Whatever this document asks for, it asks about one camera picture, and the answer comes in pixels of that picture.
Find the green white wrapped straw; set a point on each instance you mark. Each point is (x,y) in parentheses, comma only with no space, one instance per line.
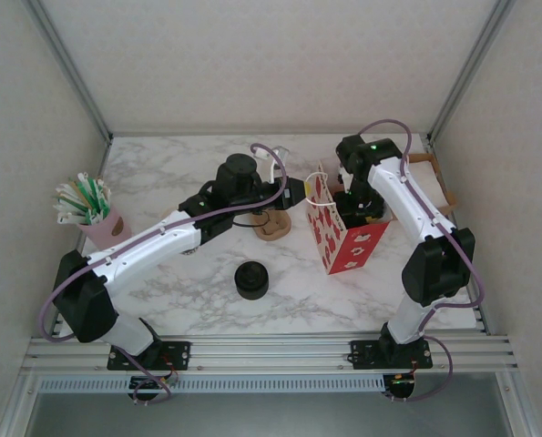
(65,219)
(99,200)
(68,203)
(86,191)

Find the aluminium frame post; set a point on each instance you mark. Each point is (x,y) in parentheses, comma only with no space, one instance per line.
(471,68)
(70,73)

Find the pink paper cup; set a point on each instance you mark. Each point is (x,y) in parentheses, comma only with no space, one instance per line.
(109,232)

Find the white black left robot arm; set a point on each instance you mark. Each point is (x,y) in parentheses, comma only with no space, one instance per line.
(152,241)

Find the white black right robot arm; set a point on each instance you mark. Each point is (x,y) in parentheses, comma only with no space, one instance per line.
(407,200)

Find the tan wooden stirrer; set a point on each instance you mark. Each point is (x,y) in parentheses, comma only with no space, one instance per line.
(75,192)

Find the aluminium mounting rail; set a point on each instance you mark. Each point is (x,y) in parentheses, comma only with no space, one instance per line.
(270,352)

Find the white paper napkin stack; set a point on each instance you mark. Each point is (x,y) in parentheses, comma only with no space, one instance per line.
(434,182)

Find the brown cardboard tray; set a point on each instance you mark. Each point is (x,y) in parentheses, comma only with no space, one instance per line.
(448,200)

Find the black base electronics board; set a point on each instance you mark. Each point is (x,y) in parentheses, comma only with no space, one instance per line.
(150,387)
(400,386)

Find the red printed paper gift bag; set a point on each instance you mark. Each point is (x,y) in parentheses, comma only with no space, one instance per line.
(357,246)

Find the dark speckled round item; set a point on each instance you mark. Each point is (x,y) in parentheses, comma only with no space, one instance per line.
(189,251)

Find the stack of cardboard cup carriers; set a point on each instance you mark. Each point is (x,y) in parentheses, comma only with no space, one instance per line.
(275,230)

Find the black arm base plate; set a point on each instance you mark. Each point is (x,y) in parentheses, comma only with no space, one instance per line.
(423,352)
(179,352)

